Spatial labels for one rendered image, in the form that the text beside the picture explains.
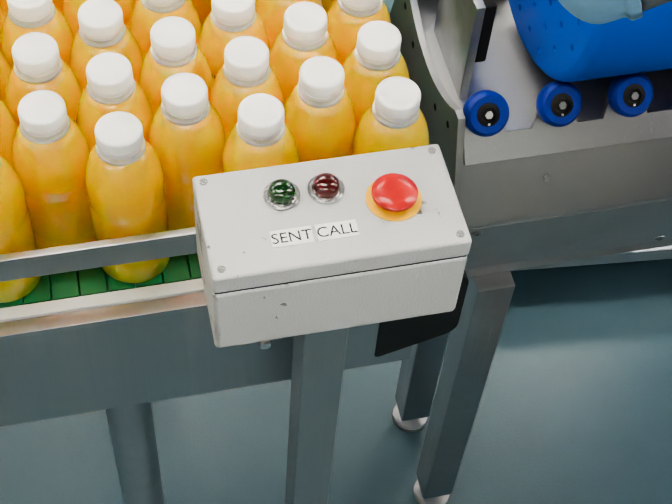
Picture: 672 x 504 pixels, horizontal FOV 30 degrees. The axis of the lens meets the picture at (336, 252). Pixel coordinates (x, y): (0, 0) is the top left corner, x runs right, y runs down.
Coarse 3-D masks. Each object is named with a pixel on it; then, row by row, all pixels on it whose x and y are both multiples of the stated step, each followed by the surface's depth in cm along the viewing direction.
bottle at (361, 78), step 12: (348, 60) 113; (360, 60) 111; (396, 60) 111; (348, 72) 112; (360, 72) 111; (372, 72) 111; (384, 72) 111; (396, 72) 112; (408, 72) 114; (348, 84) 113; (360, 84) 112; (372, 84) 111; (360, 96) 112; (372, 96) 112; (360, 108) 113
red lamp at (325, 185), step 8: (320, 176) 97; (328, 176) 97; (336, 176) 97; (312, 184) 97; (320, 184) 96; (328, 184) 96; (336, 184) 96; (320, 192) 96; (328, 192) 96; (336, 192) 96
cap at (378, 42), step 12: (372, 24) 111; (384, 24) 111; (360, 36) 110; (372, 36) 110; (384, 36) 110; (396, 36) 110; (360, 48) 110; (372, 48) 109; (384, 48) 109; (396, 48) 110; (372, 60) 110; (384, 60) 110
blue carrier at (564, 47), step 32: (512, 0) 129; (544, 0) 120; (544, 32) 122; (576, 32) 114; (608, 32) 110; (640, 32) 110; (544, 64) 123; (576, 64) 115; (608, 64) 114; (640, 64) 116
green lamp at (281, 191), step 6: (276, 180) 96; (282, 180) 96; (288, 180) 96; (270, 186) 96; (276, 186) 96; (282, 186) 96; (288, 186) 96; (294, 186) 96; (270, 192) 96; (276, 192) 96; (282, 192) 96; (288, 192) 96; (294, 192) 96; (270, 198) 96; (276, 198) 96; (282, 198) 96; (288, 198) 96; (294, 198) 96; (282, 204) 96
